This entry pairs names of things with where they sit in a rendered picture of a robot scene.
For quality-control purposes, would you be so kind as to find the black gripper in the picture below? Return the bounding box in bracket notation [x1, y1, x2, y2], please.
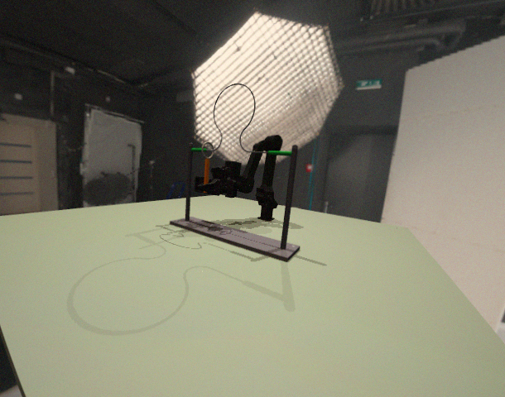
[195, 176, 237, 198]

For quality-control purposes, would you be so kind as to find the orange long bar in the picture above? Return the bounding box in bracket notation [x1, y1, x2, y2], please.
[202, 141, 214, 184]

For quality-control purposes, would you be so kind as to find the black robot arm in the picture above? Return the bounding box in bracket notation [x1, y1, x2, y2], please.
[210, 135, 283, 221]

